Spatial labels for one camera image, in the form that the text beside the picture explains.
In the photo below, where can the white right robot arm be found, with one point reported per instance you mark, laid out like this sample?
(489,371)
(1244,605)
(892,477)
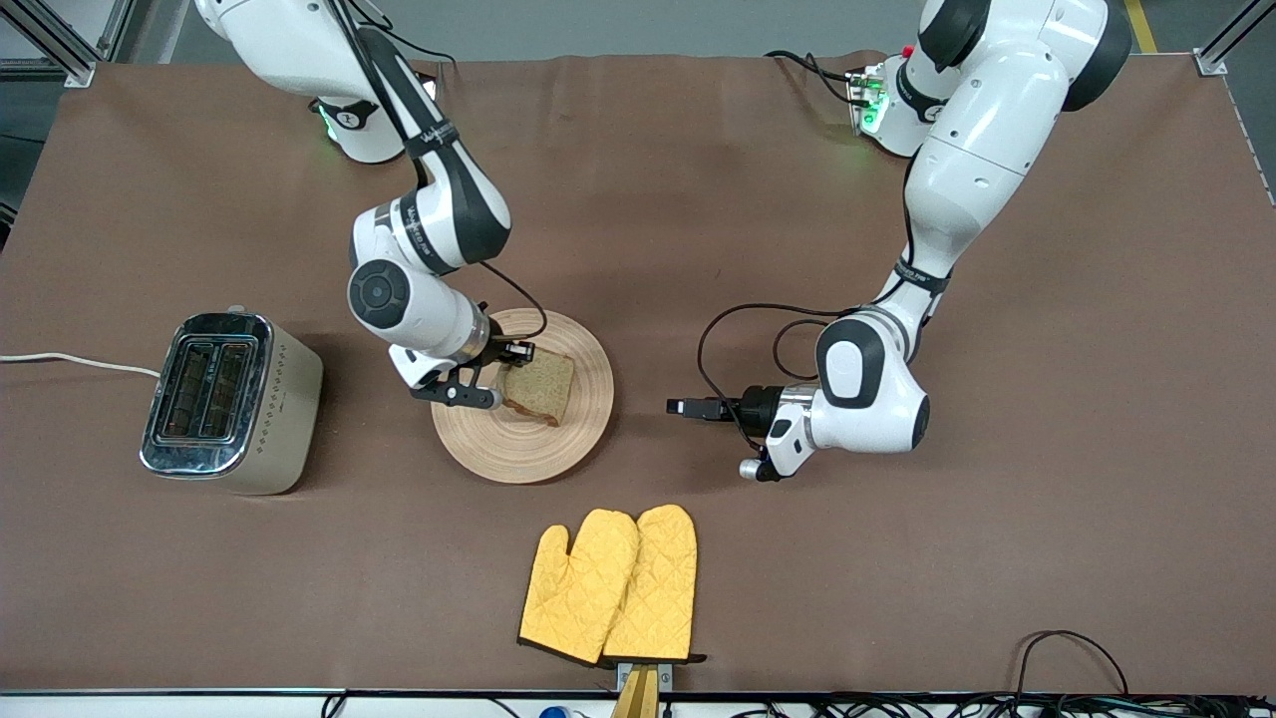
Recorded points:
(439,209)

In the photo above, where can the small blue object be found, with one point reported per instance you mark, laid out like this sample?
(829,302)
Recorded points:
(558,712)

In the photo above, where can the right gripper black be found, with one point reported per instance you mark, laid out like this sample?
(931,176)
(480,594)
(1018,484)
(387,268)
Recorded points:
(497,349)

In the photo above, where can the brown toast slice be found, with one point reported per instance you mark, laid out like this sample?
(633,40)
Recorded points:
(543,389)

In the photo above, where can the grey metal bracket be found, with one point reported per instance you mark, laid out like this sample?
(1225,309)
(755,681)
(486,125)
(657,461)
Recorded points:
(663,676)

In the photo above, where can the yellow quilted oven mitt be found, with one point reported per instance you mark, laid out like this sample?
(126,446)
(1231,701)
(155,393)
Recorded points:
(578,588)
(658,578)

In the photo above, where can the round wooden plate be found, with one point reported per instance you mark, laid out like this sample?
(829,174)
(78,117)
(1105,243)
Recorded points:
(518,449)

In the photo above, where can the aluminium frame profile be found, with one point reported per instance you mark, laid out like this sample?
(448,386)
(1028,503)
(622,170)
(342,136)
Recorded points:
(1211,60)
(60,50)

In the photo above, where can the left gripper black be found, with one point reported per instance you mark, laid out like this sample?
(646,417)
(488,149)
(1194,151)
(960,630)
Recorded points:
(755,408)

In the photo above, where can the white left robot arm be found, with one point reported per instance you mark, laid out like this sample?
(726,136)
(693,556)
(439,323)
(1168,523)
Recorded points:
(977,150)

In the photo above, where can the brown table cover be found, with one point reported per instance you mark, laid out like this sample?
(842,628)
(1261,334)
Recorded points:
(897,558)

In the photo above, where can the chrome two-slot toaster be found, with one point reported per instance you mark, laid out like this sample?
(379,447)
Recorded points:
(279,419)

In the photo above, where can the circuit box with green light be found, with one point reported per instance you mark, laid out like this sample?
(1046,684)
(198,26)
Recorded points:
(867,100)

